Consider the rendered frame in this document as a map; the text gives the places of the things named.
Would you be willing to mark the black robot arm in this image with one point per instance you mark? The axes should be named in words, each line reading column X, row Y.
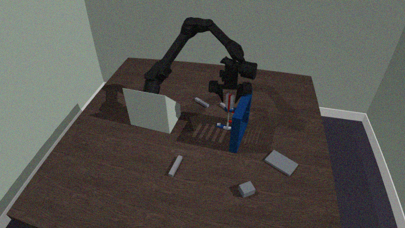
column 161, row 69

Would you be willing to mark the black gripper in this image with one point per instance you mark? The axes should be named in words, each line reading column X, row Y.
column 230, row 83

